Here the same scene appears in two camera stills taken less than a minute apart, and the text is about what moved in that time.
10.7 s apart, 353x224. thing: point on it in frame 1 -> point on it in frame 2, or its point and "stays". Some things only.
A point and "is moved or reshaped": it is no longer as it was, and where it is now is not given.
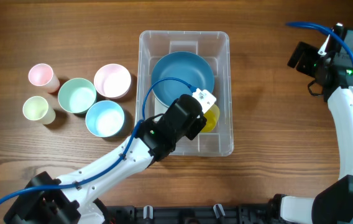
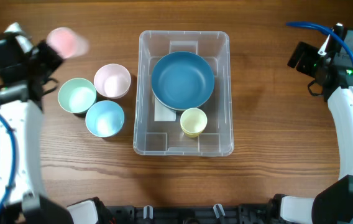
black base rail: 209,214 stays
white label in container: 160,109 stays
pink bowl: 112,81 stays
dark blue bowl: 188,66 stays
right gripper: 311,52 stays
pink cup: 40,74 -> 67,43
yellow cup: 212,115 is moved or reshaped
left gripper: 196,128 -> 55,56
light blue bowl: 105,119 stays
